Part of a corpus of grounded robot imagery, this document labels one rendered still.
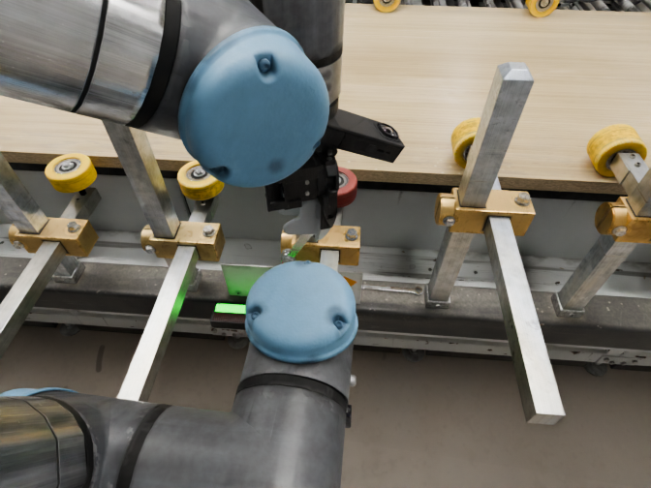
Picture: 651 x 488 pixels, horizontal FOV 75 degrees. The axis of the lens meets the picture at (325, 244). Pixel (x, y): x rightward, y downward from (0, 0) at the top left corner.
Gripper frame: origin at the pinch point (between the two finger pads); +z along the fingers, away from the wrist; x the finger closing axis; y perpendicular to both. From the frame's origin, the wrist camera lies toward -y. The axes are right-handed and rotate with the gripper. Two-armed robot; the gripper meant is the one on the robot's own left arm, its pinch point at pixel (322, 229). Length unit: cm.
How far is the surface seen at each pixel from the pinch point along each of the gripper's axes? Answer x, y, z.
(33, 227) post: -26, 45, 13
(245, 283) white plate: -12.5, 11.5, 24.8
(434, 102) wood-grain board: -39, -37, 9
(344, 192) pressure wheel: -15.2, -8.4, 8.4
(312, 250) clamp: -7.9, -0.6, 13.5
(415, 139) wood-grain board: -26.8, -26.9, 8.9
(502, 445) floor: 15, -55, 98
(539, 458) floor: 21, -64, 98
